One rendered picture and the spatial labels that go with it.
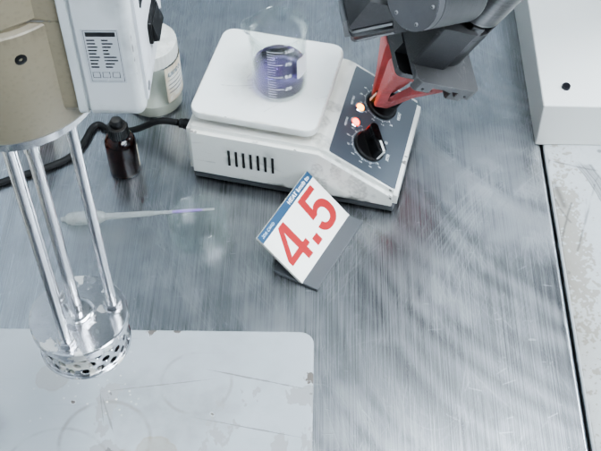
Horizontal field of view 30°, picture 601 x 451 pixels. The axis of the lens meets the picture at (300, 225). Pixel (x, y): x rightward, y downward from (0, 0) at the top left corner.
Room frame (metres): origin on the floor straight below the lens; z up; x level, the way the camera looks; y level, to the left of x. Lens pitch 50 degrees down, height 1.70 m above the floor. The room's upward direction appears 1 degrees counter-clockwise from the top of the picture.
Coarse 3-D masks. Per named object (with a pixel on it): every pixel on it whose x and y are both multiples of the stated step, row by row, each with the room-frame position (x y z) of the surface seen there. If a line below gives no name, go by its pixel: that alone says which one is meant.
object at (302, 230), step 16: (304, 192) 0.68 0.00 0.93; (320, 192) 0.68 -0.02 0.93; (304, 208) 0.66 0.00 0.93; (320, 208) 0.67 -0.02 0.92; (336, 208) 0.67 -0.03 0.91; (288, 224) 0.64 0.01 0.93; (304, 224) 0.65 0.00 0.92; (320, 224) 0.65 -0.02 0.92; (272, 240) 0.62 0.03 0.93; (288, 240) 0.63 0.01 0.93; (304, 240) 0.63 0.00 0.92; (320, 240) 0.64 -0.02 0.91; (288, 256) 0.61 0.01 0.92; (304, 256) 0.62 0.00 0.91
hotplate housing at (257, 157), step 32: (352, 64) 0.81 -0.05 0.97; (192, 128) 0.73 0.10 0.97; (224, 128) 0.72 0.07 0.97; (320, 128) 0.72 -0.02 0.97; (416, 128) 0.78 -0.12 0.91; (192, 160) 0.73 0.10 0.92; (224, 160) 0.72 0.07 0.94; (256, 160) 0.71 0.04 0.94; (288, 160) 0.70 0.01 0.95; (320, 160) 0.69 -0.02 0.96; (352, 192) 0.68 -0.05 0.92; (384, 192) 0.68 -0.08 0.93
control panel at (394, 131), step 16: (352, 80) 0.79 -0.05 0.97; (368, 80) 0.80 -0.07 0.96; (352, 96) 0.77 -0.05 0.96; (352, 112) 0.75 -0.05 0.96; (368, 112) 0.76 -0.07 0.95; (400, 112) 0.77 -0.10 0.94; (336, 128) 0.73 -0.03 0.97; (352, 128) 0.73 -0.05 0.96; (384, 128) 0.75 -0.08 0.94; (400, 128) 0.75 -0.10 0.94; (336, 144) 0.71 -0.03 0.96; (352, 144) 0.71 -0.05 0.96; (400, 144) 0.74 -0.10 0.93; (352, 160) 0.70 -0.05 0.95; (384, 160) 0.71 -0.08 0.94; (400, 160) 0.72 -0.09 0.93; (384, 176) 0.69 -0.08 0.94
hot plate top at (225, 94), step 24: (216, 48) 0.81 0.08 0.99; (240, 48) 0.81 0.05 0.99; (312, 48) 0.81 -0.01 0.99; (336, 48) 0.81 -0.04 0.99; (216, 72) 0.78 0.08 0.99; (240, 72) 0.78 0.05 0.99; (312, 72) 0.78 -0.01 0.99; (336, 72) 0.78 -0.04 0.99; (216, 96) 0.75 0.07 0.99; (240, 96) 0.75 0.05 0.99; (312, 96) 0.75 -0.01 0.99; (216, 120) 0.72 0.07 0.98; (240, 120) 0.72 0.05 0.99; (264, 120) 0.72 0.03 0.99; (288, 120) 0.72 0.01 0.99; (312, 120) 0.71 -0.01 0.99
